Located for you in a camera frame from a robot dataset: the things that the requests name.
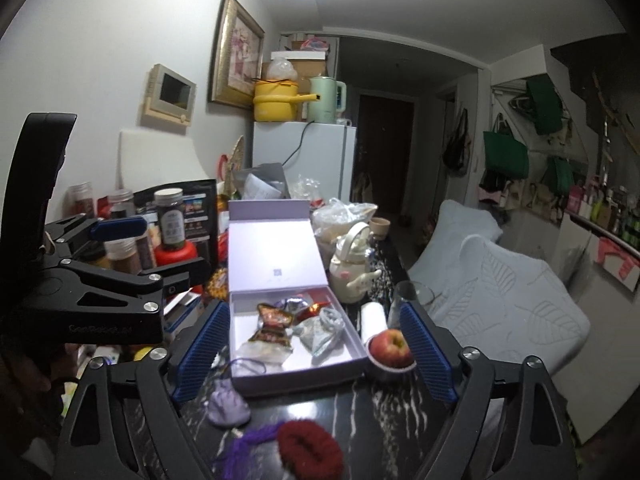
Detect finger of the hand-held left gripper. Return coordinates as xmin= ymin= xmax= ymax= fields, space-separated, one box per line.
xmin=70 ymin=257 xmax=212 ymax=312
xmin=45 ymin=215 xmax=150 ymax=261

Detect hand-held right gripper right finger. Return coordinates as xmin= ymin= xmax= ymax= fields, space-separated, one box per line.
xmin=399 ymin=301 xmax=579 ymax=480

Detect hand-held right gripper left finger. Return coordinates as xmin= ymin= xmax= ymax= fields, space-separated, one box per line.
xmin=56 ymin=299 xmax=232 ymax=480

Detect lavender drawstring pouch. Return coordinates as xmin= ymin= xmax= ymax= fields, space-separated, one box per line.
xmin=207 ymin=357 xmax=268 ymax=428

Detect lavender gift box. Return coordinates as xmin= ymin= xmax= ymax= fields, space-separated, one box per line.
xmin=227 ymin=199 xmax=368 ymax=398

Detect purple snack wrapper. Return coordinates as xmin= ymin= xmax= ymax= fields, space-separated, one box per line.
xmin=275 ymin=296 xmax=308 ymax=316

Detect small red packet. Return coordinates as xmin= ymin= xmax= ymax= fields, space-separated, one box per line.
xmin=297 ymin=301 xmax=331 ymax=323

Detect red knitted scrunchie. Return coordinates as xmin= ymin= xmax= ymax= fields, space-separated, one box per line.
xmin=276 ymin=420 xmax=345 ymax=478

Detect jar with black label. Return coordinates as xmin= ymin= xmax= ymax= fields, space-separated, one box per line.
xmin=107 ymin=190 xmax=136 ymax=218

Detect red container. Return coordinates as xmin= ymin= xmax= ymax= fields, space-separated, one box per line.
xmin=154 ymin=241 xmax=206 ymax=293

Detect silver lid jar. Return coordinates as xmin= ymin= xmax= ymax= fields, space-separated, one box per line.
xmin=102 ymin=235 xmax=141 ymax=273

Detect red apple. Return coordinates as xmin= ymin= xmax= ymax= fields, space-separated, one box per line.
xmin=370 ymin=329 xmax=415 ymax=368

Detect red rimmed dish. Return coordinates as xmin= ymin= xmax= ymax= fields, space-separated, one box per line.
xmin=366 ymin=337 xmax=417 ymax=383

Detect jar with red contents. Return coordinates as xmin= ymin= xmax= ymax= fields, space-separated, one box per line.
xmin=69 ymin=181 xmax=97 ymax=218

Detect tall jar dark contents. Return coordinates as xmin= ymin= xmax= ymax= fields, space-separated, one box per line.
xmin=153 ymin=187 xmax=186 ymax=251

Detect clear drinking glass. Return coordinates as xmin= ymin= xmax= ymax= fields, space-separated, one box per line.
xmin=392 ymin=280 xmax=441 ymax=333

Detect white paper roll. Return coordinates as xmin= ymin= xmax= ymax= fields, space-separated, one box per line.
xmin=361 ymin=301 xmax=388 ymax=343

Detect clear plastic packet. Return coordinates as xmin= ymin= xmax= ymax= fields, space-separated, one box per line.
xmin=235 ymin=340 xmax=293 ymax=366

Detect printed paper sheet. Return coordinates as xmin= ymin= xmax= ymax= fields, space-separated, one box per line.
xmin=245 ymin=172 xmax=283 ymax=201

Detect leaf pattern chair large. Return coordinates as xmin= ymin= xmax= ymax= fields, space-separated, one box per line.
xmin=425 ymin=235 xmax=591 ymax=441

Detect grey patterned packet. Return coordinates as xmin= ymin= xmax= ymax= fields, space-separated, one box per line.
xmin=292 ymin=308 xmax=347 ymax=358

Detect cream kettle bottle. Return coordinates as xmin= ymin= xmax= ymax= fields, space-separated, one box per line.
xmin=327 ymin=221 xmax=383 ymax=305

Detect grey plastic bag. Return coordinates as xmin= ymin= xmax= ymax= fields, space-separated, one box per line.
xmin=235 ymin=162 xmax=291 ymax=200

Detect leaf pattern chair small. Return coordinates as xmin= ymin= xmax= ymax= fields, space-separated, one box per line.
xmin=407 ymin=199 xmax=505 ymax=281

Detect clear crinkled plastic package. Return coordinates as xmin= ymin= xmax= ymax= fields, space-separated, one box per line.
xmin=292 ymin=175 xmax=326 ymax=201

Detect plastic bag of food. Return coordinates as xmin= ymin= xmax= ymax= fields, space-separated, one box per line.
xmin=311 ymin=199 xmax=378 ymax=256

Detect white fridge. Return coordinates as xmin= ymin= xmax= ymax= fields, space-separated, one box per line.
xmin=251 ymin=121 xmax=358 ymax=203

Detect white cabinet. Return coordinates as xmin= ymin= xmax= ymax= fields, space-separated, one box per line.
xmin=520 ymin=210 xmax=640 ymax=441

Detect yellow cooking pot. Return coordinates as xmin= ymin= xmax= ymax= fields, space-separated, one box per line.
xmin=252 ymin=80 xmax=323 ymax=122

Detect dark hanging bag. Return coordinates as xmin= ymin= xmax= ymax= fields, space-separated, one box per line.
xmin=442 ymin=107 xmax=473 ymax=176

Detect gold framed picture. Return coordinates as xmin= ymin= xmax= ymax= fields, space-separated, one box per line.
xmin=207 ymin=0 xmax=266 ymax=110

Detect green electric kettle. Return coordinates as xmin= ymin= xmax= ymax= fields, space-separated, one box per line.
xmin=307 ymin=76 xmax=348 ymax=125

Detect pink cloth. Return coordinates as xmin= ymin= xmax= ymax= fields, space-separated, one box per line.
xmin=595 ymin=237 xmax=640 ymax=281

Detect green tote bag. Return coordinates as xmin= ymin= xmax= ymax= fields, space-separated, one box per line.
xmin=542 ymin=156 xmax=576 ymax=197
xmin=525 ymin=74 xmax=565 ymax=135
xmin=482 ymin=130 xmax=530 ymax=180

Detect clear plastic bag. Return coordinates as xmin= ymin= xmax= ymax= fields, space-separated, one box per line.
xmin=262 ymin=57 xmax=300 ymax=82

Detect brown cardboard box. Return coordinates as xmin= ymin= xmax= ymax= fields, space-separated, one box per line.
xmin=287 ymin=52 xmax=328 ymax=93

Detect row of bottles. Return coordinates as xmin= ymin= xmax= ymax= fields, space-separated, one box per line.
xmin=565 ymin=172 xmax=640 ymax=246

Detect purple tassel cord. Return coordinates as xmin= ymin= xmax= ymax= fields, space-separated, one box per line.
xmin=212 ymin=420 xmax=286 ymax=466

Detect beige wall panel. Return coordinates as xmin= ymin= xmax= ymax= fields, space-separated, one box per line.
xmin=140 ymin=64 xmax=197 ymax=131

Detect black power cord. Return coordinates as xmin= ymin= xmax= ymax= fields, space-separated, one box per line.
xmin=280 ymin=122 xmax=313 ymax=166

